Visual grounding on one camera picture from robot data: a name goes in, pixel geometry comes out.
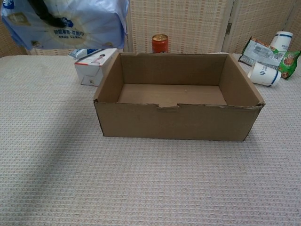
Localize beige woven tablecloth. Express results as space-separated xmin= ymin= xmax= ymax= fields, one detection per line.
xmin=0 ymin=53 xmax=301 ymax=226

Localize woven folding screen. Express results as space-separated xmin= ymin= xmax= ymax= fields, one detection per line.
xmin=0 ymin=0 xmax=301 ymax=58

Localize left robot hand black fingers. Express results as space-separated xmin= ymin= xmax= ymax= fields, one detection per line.
xmin=32 ymin=0 xmax=64 ymax=28

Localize white paper cup blue band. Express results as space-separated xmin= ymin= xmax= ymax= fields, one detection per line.
xmin=269 ymin=31 xmax=294 ymax=53
xmin=247 ymin=61 xmax=282 ymax=88

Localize green snack bag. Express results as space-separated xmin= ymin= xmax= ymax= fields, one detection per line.
xmin=238 ymin=36 xmax=301 ymax=81

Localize open brown cardboard box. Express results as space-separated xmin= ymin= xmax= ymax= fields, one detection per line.
xmin=93 ymin=52 xmax=266 ymax=142

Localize blue white plastic package bag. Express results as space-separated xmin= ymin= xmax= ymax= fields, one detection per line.
xmin=0 ymin=0 xmax=130 ymax=51

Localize orange drink can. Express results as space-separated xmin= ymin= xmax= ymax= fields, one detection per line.
xmin=151 ymin=34 xmax=169 ymax=54

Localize blue toothpaste tube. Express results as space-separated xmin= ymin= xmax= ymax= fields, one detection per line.
xmin=68 ymin=48 xmax=102 ymax=60

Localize white product box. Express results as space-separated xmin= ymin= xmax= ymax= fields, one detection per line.
xmin=74 ymin=48 xmax=118 ymax=87

